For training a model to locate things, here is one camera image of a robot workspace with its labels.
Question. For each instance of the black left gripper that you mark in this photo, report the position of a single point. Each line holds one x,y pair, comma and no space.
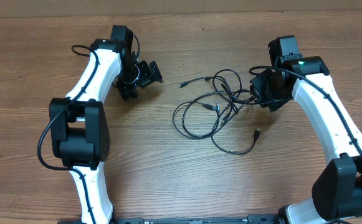
126,88

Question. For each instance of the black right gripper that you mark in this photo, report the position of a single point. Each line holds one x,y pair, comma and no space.
257,92

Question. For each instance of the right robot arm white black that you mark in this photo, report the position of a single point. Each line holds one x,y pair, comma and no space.
337,193

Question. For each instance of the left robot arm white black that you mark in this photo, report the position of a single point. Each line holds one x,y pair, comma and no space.
78,125

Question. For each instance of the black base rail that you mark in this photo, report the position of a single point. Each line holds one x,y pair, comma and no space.
224,220

